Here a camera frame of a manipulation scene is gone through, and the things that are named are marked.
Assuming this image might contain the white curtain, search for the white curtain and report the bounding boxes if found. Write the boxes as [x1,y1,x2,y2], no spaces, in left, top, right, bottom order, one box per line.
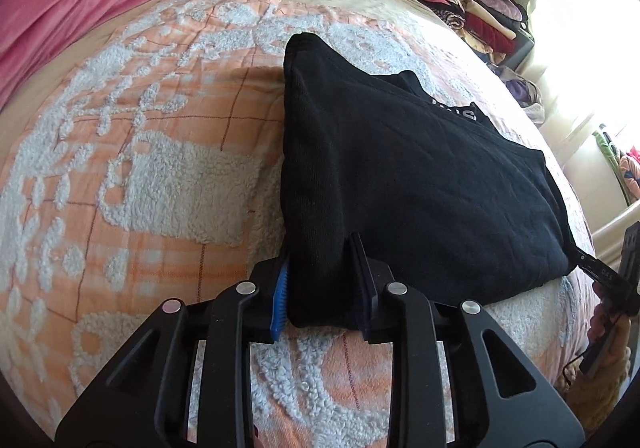
[525,0,640,209]

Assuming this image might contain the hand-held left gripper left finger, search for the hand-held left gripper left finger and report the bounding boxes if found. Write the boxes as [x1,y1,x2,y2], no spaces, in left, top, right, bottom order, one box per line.
[55,261,293,448]

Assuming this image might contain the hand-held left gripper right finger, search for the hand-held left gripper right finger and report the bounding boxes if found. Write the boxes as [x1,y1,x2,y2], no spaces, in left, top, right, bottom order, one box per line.
[350,233,586,448]

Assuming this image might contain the person's right hand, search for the person's right hand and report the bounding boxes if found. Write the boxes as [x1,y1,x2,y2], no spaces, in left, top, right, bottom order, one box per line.
[589,301,633,371]

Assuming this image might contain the person's right forearm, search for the person's right forearm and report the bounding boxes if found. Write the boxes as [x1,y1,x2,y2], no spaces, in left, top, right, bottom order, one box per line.
[565,353,634,410]

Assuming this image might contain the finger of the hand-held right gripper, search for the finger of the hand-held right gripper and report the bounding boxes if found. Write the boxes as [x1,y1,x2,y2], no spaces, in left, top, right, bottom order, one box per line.
[570,247,628,290]

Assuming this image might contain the black storage box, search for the black storage box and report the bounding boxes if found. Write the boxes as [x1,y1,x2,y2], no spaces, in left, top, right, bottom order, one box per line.
[515,26,537,75]

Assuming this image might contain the orange and white patterned blanket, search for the orange and white patterned blanket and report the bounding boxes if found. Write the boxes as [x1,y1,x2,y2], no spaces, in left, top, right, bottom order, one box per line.
[0,0,597,448]

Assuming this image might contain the pile of folded clothes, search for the pile of folded clothes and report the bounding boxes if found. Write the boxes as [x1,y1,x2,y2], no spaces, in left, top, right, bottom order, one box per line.
[397,0,531,68]

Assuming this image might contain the colourful hanging clothes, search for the colourful hanging clothes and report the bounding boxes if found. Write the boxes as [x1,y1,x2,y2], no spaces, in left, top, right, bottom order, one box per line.
[594,125,640,205]

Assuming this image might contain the black sweater with orange cuffs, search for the black sweater with orange cuffs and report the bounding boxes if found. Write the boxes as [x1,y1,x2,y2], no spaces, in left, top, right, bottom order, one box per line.
[280,32,577,330]

